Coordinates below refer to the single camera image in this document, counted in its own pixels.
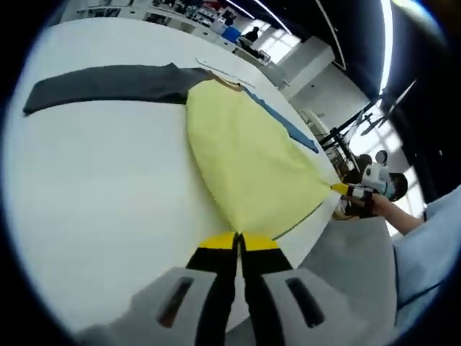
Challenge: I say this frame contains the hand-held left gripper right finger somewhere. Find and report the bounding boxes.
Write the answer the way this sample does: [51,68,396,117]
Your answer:
[240,231,364,346]

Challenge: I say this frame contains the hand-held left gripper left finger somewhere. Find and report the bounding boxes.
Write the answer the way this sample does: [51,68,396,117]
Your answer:
[77,231,239,346]

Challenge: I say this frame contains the yellow grey blue garment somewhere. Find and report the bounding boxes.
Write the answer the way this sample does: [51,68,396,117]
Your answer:
[22,62,343,241]

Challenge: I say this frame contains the person's right hand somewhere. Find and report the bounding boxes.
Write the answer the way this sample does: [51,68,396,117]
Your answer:
[370,194,397,219]

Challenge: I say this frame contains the black tripod stand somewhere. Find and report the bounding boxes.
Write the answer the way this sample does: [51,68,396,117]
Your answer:
[318,79,419,170]

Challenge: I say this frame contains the white desk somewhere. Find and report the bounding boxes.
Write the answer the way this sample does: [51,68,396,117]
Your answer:
[300,110,331,136]

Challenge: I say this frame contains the white square pillar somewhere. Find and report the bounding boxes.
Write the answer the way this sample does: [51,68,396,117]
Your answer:
[284,45,336,102]

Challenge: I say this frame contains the ceiling strip lights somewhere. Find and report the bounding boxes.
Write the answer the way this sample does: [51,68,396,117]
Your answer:
[226,0,395,98]

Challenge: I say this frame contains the white flat strip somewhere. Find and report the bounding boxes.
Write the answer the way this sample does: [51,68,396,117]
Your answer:
[195,57,257,89]

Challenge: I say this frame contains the blue storage bin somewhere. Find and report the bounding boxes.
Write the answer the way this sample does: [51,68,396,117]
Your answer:
[220,26,241,43]

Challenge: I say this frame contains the long white cabinet counter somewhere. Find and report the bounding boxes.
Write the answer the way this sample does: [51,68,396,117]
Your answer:
[73,0,273,68]

